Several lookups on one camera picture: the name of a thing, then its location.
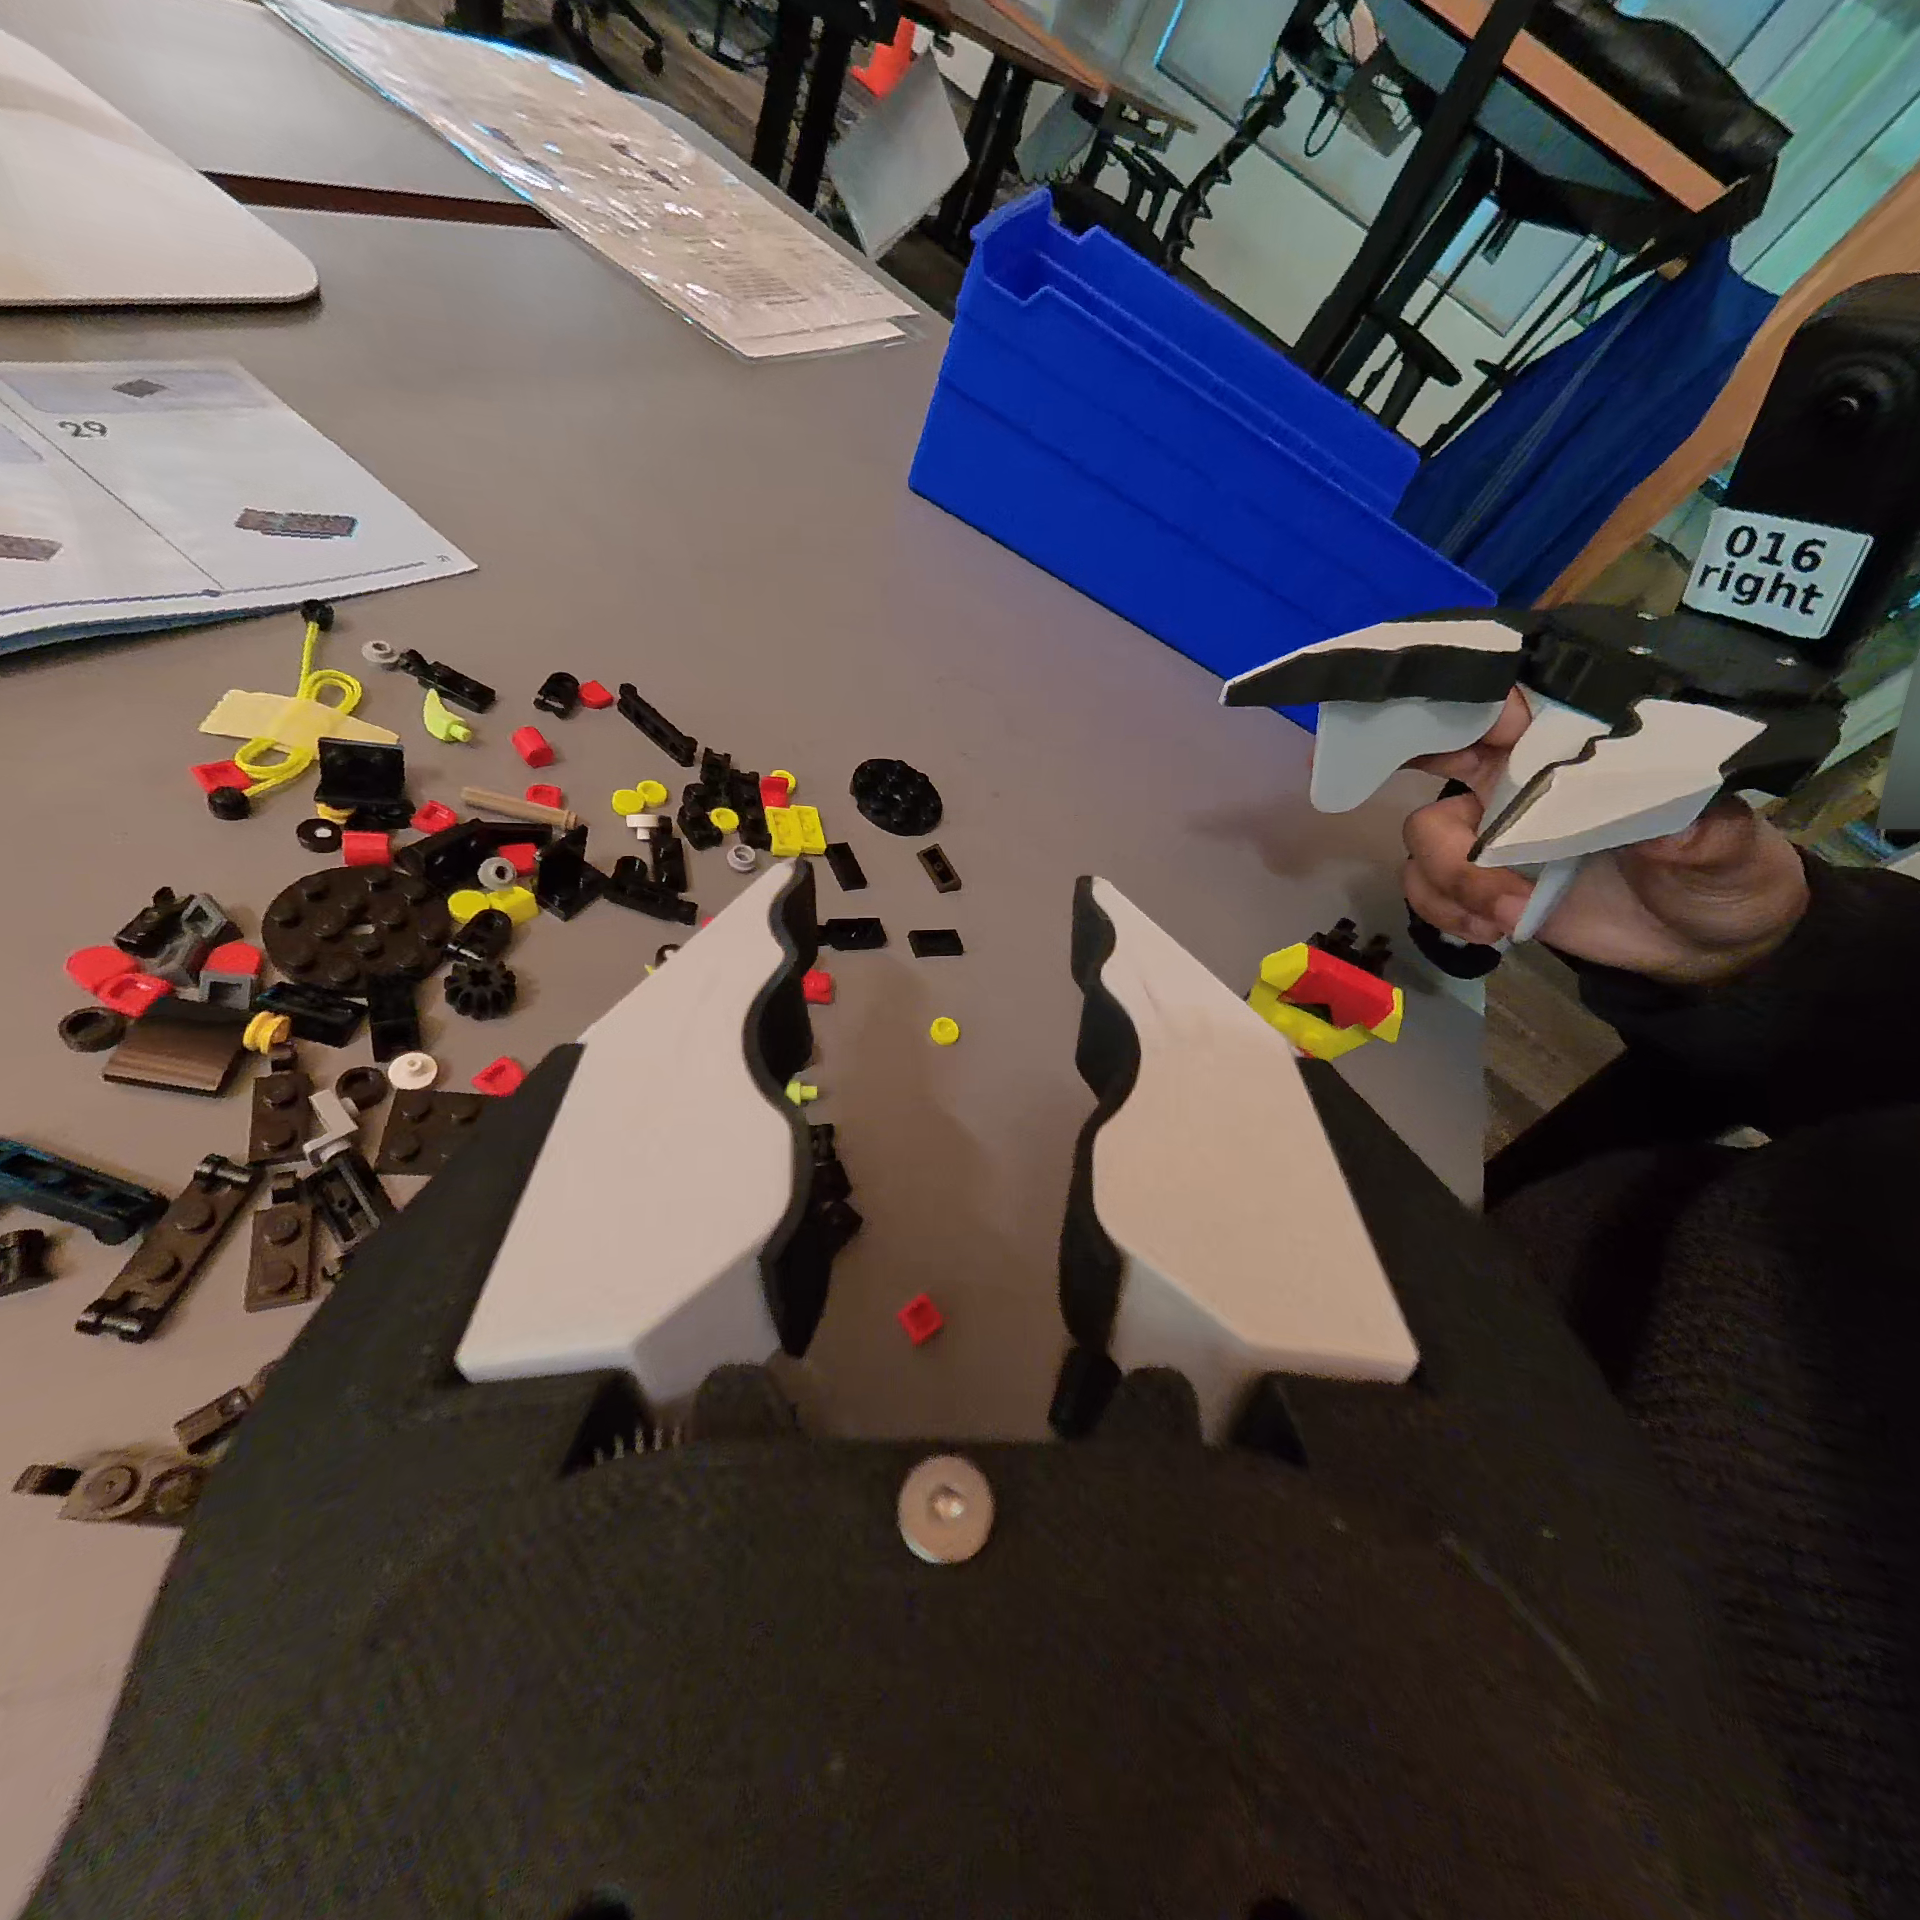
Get person's right hand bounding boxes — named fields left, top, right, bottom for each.
left=1402, top=702, right=1808, bottom=985

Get person's right forearm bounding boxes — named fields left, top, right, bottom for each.
left=1560, top=855, right=1920, bottom=1143

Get open instruction booklet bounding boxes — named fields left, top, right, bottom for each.
left=0, top=359, right=480, bottom=657

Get blue cloth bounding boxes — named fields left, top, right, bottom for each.
left=1395, top=232, right=1779, bottom=609

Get red yellow lego snake model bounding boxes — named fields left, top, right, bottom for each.
left=1249, top=920, right=1409, bottom=1066

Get white stand base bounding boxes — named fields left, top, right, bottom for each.
left=0, top=31, right=321, bottom=309

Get clear plastic bags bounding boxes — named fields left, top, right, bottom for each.
left=269, top=0, right=922, bottom=362

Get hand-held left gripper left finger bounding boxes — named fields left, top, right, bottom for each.
left=455, top=862, right=826, bottom=1419

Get pile of lego pieces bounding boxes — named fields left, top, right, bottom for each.
left=0, top=600, right=970, bottom=1530

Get black framed wooden desk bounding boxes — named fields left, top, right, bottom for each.
left=751, top=0, right=1202, bottom=214
left=1290, top=0, right=1794, bottom=393

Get round black lego plate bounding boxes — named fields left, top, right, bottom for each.
left=849, top=758, right=946, bottom=837

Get blue plastic bin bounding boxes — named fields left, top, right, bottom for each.
left=907, top=187, right=1498, bottom=731

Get wooden post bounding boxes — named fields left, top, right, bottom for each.
left=1545, top=182, right=1920, bottom=609

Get white hanging paper sheet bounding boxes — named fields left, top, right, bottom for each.
left=828, top=54, right=973, bottom=261

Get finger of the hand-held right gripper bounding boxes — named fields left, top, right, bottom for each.
left=1471, top=695, right=1769, bottom=869
left=1223, top=617, right=1532, bottom=707

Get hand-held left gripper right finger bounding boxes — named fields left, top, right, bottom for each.
left=1050, top=879, right=1419, bottom=1443

